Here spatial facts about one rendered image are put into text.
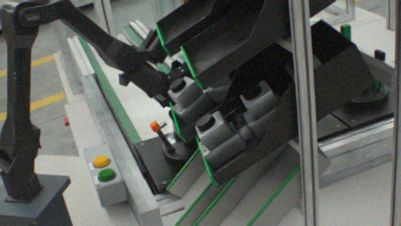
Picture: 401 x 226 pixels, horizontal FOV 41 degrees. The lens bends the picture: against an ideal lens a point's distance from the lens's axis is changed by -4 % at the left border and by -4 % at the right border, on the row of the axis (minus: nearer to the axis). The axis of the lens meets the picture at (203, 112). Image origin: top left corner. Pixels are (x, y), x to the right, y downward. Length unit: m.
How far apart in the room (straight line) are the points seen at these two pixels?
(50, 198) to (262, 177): 0.43
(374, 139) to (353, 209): 0.20
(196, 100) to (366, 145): 0.55
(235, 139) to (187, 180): 0.31
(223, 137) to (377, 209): 0.56
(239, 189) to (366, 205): 0.41
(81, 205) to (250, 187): 0.59
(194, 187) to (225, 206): 0.15
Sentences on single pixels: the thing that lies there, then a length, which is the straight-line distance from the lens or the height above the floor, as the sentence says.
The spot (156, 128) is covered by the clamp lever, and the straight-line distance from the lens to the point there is 1.28.
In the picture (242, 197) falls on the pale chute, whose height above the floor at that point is 1.07.
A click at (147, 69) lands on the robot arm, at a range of 1.21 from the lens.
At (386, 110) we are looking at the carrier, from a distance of 1.46.
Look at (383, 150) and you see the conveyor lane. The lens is 1.42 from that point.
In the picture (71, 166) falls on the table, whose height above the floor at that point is 0.86.
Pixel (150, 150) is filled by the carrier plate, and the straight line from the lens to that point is 1.38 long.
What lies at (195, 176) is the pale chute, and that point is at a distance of 1.13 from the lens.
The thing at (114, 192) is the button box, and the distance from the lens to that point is 1.32.
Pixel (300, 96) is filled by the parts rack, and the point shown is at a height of 1.32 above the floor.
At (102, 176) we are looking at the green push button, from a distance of 1.32.
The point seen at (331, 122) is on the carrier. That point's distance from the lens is 1.40.
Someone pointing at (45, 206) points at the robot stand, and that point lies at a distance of 1.11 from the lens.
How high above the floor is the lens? 1.66
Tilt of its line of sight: 27 degrees down
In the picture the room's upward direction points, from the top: 9 degrees counter-clockwise
